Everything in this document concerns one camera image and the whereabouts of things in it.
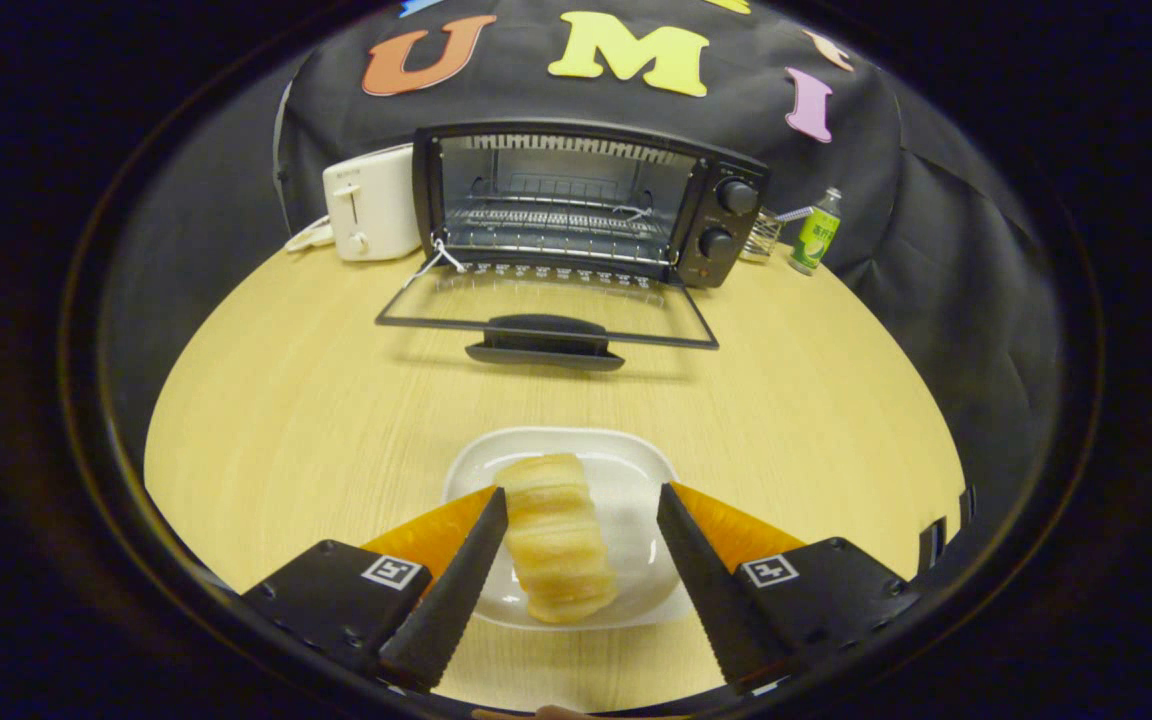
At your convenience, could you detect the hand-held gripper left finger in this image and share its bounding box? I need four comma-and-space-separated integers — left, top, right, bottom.
241, 486, 510, 693

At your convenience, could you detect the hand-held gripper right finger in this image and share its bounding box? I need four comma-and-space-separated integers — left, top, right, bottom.
656, 482, 923, 696

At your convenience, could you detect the yellow bread roll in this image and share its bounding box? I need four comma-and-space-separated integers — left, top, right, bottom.
494, 453, 620, 625

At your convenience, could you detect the black toaster oven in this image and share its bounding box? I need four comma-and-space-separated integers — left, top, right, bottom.
374, 121, 772, 373

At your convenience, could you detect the white pop-up toaster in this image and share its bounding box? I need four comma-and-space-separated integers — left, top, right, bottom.
322, 143, 424, 263

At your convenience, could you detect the white rectangular plate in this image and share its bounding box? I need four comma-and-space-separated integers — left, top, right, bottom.
441, 427, 697, 632

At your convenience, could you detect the green drink bottle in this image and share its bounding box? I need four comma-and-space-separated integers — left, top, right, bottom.
789, 187, 843, 277

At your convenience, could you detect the metal wire basket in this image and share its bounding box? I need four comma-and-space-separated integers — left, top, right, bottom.
739, 206, 787, 265

